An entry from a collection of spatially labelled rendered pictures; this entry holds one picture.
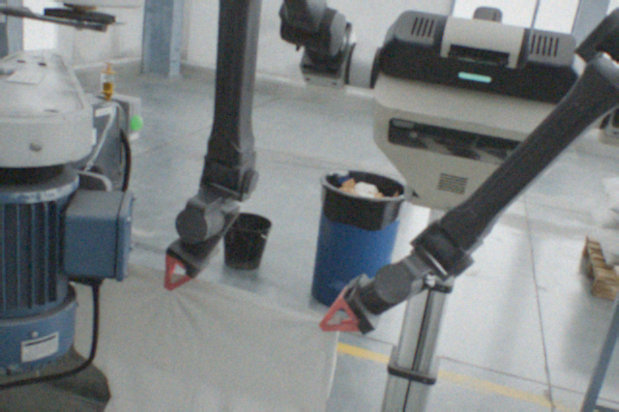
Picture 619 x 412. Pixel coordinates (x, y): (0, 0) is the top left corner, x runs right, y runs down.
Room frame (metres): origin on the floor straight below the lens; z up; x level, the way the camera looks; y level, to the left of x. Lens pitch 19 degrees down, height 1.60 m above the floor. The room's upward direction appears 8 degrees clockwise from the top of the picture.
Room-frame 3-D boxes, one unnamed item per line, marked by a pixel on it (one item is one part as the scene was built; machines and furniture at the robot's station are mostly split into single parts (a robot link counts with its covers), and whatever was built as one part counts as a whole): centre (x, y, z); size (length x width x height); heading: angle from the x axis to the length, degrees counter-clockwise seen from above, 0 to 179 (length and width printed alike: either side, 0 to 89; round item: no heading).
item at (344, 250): (3.30, -0.27, 0.32); 0.51 x 0.48 x 0.65; 167
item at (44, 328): (0.75, 0.36, 1.21); 0.15 x 0.15 x 0.25
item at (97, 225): (0.77, 0.26, 1.25); 0.10 x 0.08 x 0.12; 12
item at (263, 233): (3.53, 0.34, 0.13); 0.30 x 0.30 x 0.26
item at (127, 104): (1.29, 0.40, 1.29); 0.08 x 0.05 x 0.09; 77
